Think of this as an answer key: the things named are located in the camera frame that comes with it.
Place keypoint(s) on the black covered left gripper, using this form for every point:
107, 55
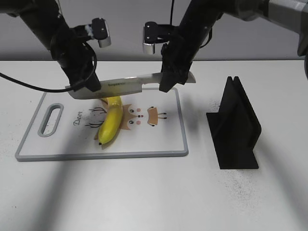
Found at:
76, 57

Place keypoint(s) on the black covered right gripper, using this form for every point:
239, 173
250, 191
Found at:
177, 58

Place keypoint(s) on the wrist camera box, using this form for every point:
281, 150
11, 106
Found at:
98, 30
154, 33

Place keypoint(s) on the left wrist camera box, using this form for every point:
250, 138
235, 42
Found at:
98, 30

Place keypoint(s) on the white grey-rimmed cutting board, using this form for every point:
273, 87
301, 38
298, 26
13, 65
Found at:
63, 128

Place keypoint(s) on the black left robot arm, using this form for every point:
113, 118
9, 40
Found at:
43, 18

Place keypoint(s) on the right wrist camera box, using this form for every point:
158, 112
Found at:
154, 33

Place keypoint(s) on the yellow plastic banana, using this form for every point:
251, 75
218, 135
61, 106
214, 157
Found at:
111, 124

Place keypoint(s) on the white-handled kitchen knife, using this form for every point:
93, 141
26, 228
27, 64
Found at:
117, 87

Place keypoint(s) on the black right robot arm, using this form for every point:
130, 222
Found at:
200, 17

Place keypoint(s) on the black knife stand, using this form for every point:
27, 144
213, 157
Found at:
234, 128

